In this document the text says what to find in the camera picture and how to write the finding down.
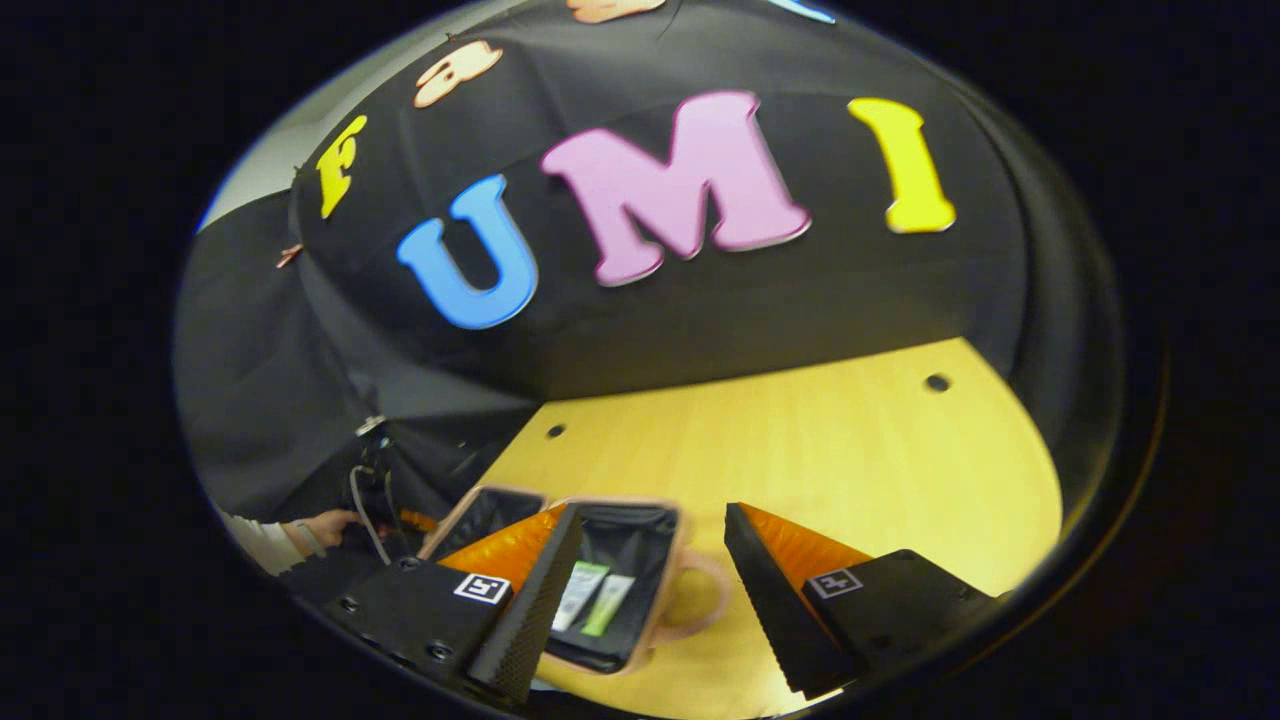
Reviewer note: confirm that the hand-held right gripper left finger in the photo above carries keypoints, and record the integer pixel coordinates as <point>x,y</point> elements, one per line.
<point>535,620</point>

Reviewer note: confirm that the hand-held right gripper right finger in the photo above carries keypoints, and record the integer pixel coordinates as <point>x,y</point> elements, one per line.
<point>770,610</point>

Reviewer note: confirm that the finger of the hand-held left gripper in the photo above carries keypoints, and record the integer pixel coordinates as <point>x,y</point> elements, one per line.
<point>420,520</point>

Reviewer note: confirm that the white skin care tube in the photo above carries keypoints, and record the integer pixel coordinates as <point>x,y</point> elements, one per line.
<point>580,595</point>

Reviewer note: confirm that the pink suitcase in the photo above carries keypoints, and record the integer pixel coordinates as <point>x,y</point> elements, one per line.
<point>640,540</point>

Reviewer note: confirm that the small copper clip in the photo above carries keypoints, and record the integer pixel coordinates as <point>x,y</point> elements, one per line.
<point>289,255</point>

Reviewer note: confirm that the black backdrop cloth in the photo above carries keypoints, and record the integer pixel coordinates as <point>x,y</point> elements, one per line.
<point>800,290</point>

